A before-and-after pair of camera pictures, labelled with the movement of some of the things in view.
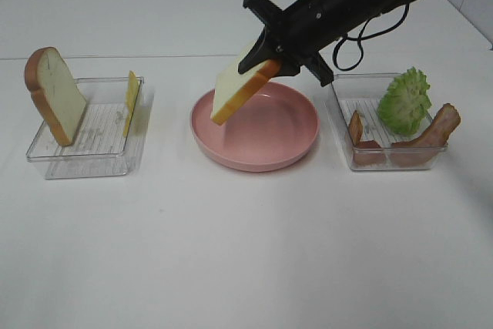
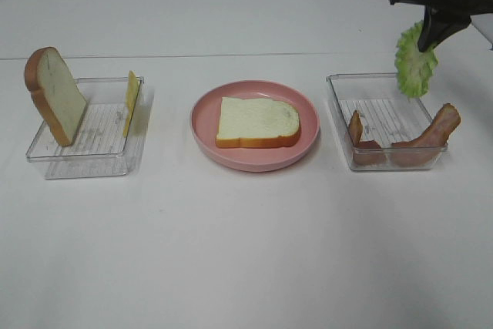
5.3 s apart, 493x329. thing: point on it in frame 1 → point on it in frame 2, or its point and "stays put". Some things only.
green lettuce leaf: [404, 104] → [414, 68]
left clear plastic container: [99, 149] stays put
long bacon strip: [421, 152] stays put
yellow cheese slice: [132, 90] stays put
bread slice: [236, 89] → [256, 122]
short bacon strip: [367, 152] stays put
